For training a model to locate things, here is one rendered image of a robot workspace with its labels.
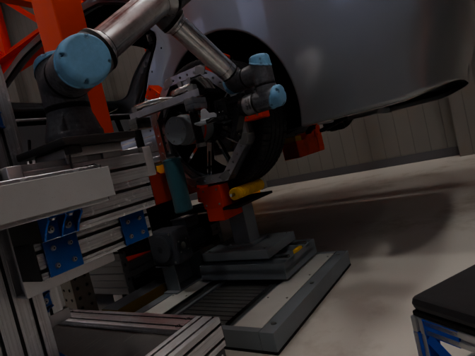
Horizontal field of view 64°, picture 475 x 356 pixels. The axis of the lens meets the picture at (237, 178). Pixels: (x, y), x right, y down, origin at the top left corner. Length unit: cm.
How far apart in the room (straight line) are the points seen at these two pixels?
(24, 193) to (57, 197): 7
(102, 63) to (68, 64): 8
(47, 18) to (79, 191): 135
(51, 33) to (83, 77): 114
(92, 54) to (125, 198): 39
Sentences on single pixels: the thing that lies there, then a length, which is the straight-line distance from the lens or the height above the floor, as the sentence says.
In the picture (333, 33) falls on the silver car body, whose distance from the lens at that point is 176.
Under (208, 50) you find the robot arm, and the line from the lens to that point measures 139.
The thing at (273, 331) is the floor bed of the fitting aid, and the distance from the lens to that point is 139.
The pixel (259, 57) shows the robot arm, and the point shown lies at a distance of 137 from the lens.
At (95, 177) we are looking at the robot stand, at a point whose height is 71.
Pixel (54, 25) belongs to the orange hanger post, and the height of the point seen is 146.
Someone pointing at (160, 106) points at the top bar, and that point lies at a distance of 171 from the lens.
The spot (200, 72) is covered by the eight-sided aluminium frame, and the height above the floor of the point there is 109.
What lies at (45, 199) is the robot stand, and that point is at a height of 69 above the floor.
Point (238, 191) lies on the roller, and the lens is 175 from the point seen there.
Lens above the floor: 69
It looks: 3 degrees down
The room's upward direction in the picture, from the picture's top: 13 degrees counter-clockwise
